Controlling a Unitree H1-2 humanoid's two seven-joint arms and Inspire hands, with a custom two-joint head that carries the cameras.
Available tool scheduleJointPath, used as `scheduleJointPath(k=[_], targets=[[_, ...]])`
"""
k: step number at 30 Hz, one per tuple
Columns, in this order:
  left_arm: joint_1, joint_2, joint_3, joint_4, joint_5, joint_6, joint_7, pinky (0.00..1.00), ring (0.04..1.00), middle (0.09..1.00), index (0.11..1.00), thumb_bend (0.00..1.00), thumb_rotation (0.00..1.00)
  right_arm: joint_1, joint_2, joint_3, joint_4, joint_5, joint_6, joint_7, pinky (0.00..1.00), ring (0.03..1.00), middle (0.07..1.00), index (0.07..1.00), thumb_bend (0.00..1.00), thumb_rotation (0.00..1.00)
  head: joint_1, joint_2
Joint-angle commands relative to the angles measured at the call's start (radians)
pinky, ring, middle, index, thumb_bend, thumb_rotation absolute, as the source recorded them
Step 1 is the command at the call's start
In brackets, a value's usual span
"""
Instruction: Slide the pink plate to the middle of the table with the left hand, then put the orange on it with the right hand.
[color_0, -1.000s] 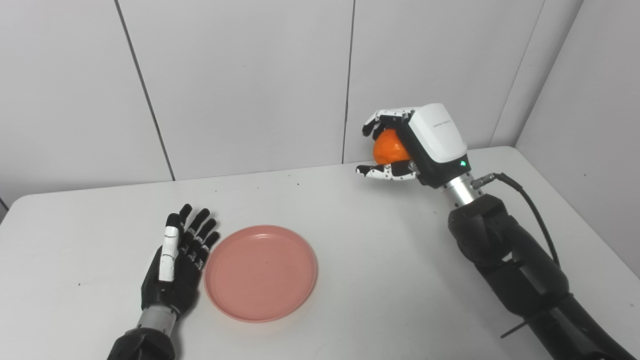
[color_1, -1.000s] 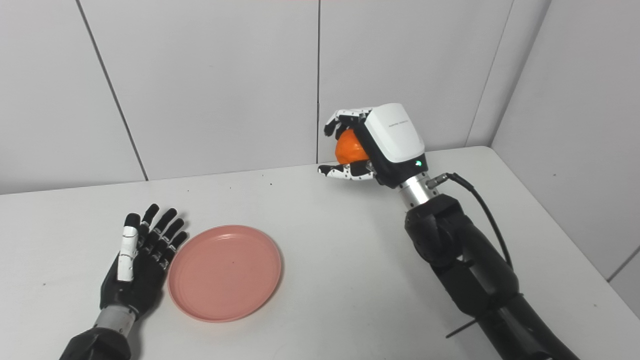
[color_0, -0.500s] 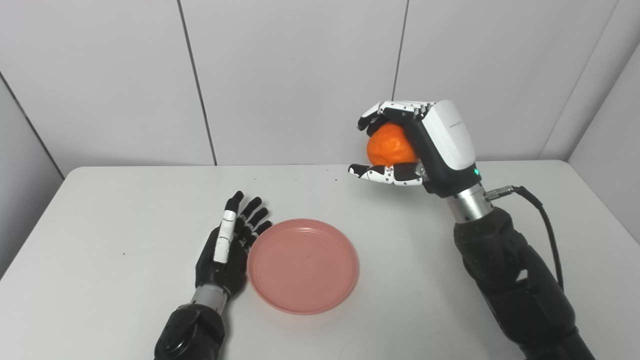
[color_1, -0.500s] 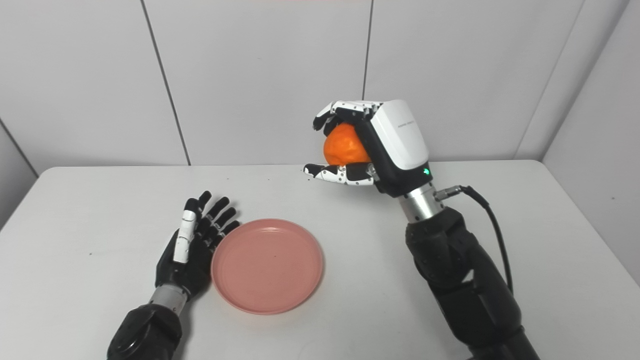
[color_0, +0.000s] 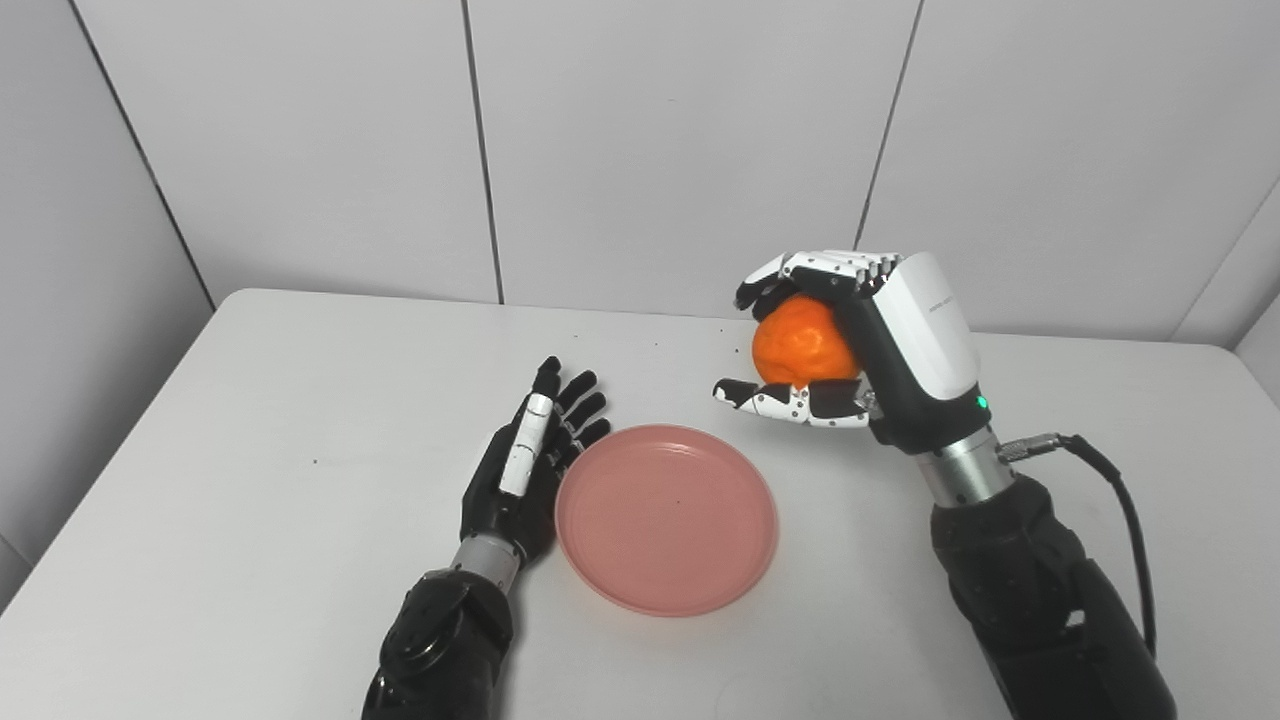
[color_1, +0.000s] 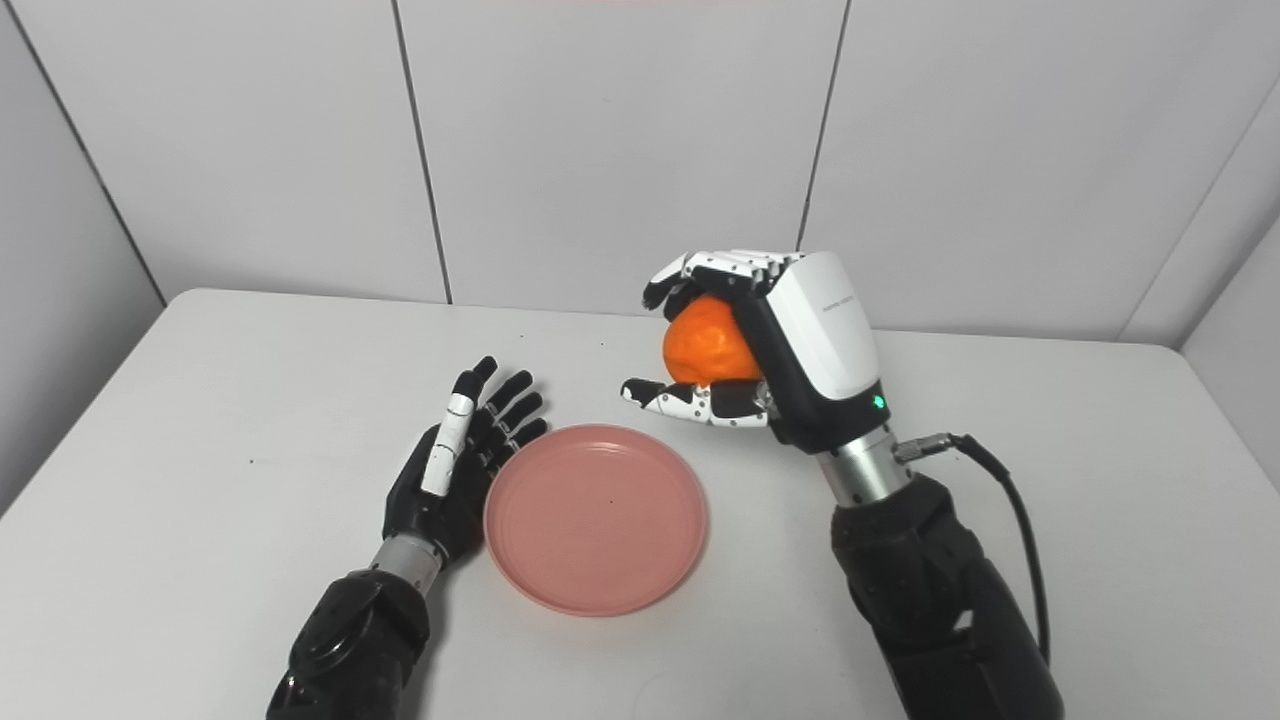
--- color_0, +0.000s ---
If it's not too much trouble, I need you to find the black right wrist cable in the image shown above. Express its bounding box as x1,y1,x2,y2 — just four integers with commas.
995,433,1159,661

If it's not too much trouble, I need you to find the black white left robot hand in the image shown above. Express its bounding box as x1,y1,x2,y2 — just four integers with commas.
459,356,612,569

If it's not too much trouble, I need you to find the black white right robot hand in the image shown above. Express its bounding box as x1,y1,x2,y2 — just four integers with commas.
713,250,993,456

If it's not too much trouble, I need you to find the orange fruit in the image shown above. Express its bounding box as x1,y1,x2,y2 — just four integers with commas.
751,294,863,391

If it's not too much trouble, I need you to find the pink round plate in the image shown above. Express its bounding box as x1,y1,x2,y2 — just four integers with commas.
554,424,780,617

